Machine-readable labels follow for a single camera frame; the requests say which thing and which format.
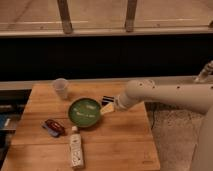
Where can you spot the green ceramic bowl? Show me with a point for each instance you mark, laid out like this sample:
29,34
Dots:
84,112

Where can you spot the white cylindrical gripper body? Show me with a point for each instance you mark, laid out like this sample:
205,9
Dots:
122,102

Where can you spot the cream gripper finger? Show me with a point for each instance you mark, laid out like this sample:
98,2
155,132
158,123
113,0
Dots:
107,108

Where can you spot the red and blue snack bag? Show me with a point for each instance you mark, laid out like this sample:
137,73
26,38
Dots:
53,128

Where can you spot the black rectangular box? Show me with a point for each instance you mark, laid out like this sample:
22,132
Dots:
106,99

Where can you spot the metal window post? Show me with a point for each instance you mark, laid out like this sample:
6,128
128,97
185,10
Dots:
65,16
130,15

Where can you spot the right metal window post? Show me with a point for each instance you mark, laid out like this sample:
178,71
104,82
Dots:
130,15

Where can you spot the white ceramic cup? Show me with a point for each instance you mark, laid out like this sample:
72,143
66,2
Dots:
60,86

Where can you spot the left metal window post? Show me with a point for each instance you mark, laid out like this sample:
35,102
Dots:
65,16

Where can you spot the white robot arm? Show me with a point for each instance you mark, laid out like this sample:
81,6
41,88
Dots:
196,97

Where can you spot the white bottle with label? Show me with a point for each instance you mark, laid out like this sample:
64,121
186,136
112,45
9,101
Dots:
76,150

